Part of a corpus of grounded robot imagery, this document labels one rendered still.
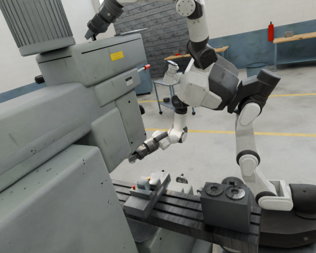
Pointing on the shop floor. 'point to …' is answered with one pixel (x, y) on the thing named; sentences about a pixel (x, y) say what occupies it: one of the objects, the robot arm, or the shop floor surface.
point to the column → (61, 209)
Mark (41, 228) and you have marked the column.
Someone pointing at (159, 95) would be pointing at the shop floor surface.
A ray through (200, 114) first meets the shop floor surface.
